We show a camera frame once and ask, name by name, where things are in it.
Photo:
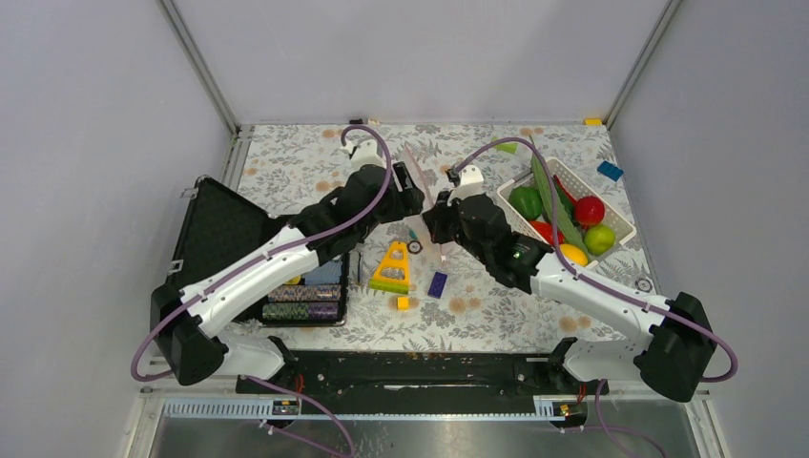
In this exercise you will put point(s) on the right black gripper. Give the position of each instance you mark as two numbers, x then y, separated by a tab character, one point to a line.
436	218

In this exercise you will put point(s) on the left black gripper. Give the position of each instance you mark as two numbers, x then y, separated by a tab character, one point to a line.
407	201

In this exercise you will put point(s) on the clear pink-dotted zip bag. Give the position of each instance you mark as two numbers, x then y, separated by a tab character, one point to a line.
433	251

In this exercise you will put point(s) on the green bell pepper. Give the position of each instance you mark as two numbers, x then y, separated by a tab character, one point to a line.
527	202

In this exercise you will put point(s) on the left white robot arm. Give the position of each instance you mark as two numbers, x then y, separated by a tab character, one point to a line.
186	321

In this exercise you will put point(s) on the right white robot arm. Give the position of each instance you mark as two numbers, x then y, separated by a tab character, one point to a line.
666	342

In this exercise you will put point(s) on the purple lego brick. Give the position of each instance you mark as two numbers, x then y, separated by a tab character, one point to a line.
437	285

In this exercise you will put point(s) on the yellow triangular toy block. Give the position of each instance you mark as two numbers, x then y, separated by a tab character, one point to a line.
392	274

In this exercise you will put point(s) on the small yellow cube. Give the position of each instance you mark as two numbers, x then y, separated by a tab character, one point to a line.
403	303

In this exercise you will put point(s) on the lime green block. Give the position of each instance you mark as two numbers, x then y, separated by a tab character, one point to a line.
505	147

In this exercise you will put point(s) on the red chili pepper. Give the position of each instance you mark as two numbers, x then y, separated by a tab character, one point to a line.
543	229

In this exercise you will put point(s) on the yellow lemon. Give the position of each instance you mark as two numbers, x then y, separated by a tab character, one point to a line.
574	254

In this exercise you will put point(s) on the red apple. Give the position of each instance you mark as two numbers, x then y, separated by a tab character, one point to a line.
589	211

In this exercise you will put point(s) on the green apple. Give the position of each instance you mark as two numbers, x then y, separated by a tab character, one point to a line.
599	239

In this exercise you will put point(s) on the blue lego brick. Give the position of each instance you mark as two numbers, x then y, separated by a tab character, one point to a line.
610	170

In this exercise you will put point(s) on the white plastic basket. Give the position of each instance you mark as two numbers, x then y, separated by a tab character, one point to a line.
571	188

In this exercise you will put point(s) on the black poker chip case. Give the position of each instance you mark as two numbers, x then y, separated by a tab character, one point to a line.
221	227

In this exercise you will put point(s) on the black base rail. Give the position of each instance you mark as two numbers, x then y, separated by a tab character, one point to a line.
429	382

